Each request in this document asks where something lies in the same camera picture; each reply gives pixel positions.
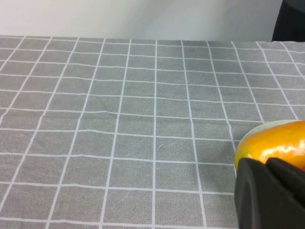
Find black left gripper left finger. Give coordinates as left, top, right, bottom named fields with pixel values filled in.
left=234, top=157, right=305, bottom=229

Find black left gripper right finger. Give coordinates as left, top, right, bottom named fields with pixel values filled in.
left=265, top=157, right=305, bottom=205

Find pale green bowl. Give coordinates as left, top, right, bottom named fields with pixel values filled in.
left=234, top=120, right=294, bottom=177

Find grey white-grid tablecloth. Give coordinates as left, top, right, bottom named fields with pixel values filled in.
left=0, top=35, right=305, bottom=229

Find black trousers with white print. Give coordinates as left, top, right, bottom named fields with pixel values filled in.
left=271, top=0, right=305, bottom=42

